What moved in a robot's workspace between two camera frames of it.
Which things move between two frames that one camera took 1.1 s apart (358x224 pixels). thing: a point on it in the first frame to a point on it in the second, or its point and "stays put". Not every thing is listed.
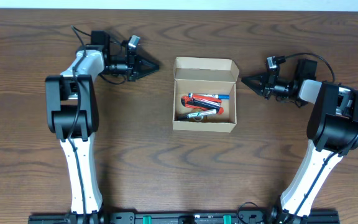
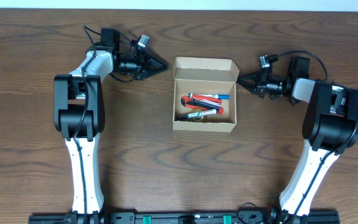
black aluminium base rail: x=242 y=218 stays put
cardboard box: x=204 y=75 stays put
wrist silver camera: x=133 y=42 to x=143 y=42
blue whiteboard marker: x=220 y=96 stays put
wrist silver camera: x=271 y=62 to x=265 y=62
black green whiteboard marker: x=196 y=114 stays put
